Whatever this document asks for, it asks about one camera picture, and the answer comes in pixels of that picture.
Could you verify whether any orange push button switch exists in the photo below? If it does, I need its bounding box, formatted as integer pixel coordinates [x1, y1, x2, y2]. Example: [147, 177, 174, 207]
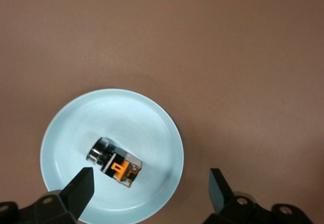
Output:
[86, 137, 143, 189]

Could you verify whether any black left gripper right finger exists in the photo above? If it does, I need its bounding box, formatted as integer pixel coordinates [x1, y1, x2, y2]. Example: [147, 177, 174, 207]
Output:
[205, 167, 312, 224]

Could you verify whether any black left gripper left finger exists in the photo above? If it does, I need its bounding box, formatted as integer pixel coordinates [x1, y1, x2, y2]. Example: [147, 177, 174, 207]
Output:
[0, 167, 96, 224]

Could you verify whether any light blue round plate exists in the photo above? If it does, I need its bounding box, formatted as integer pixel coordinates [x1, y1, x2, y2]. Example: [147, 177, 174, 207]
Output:
[39, 88, 185, 224]

